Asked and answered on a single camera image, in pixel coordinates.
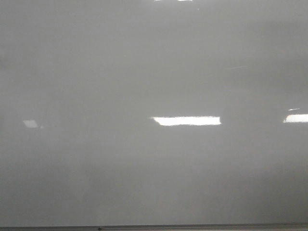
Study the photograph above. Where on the white whiteboard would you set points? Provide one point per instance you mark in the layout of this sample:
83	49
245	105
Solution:
153	112

